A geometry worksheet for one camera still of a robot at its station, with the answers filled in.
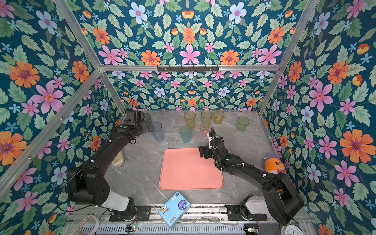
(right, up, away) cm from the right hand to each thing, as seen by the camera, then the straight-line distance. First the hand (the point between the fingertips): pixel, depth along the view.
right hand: (205, 145), depth 86 cm
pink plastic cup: (+1, +10, +21) cm, 23 cm away
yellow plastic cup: (-10, +17, +12) cm, 23 cm away
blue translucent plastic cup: (-34, +9, +15) cm, 38 cm away
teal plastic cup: (-13, +7, +10) cm, 17 cm away
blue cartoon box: (-16, -29, -16) cm, 37 cm away
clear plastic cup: (-22, +13, +20) cm, 33 cm away
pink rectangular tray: (-14, -16, +4) cm, 21 cm away
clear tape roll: (-61, -38, -18) cm, 74 cm away
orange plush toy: (+38, -11, -6) cm, 40 cm away
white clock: (+39, -36, -20) cm, 57 cm away
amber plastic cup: (+12, +20, +25) cm, 34 cm away
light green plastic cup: (+28, +14, +19) cm, 36 cm away
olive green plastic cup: (+1, +17, +13) cm, 21 cm away
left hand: (-36, +14, -1) cm, 39 cm away
